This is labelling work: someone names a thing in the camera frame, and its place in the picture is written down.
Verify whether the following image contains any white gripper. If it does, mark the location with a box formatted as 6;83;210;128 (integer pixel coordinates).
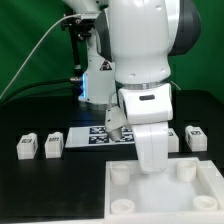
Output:
132;122;168;174

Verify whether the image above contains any white square tabletop tray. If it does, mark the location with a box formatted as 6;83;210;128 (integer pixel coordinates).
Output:
104;158;224;224

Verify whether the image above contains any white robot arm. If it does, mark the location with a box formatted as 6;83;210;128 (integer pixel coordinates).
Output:
62;0;200;173

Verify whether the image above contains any white sheet with markers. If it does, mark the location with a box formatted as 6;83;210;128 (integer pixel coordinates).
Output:
65;126;134;148

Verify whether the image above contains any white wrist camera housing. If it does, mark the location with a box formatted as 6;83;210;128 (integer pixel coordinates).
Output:
105;106;128;141

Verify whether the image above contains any black cable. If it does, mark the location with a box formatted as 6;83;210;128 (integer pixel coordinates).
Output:
1;78;83;105

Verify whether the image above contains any black camera stand pole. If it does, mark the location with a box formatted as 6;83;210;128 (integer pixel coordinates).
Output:
60;14;91;84

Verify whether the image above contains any grey camera on stand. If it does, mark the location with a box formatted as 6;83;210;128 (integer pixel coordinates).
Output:
81;12;99;23

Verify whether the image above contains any white cable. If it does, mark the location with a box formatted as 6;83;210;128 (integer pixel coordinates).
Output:
0;13;82;101

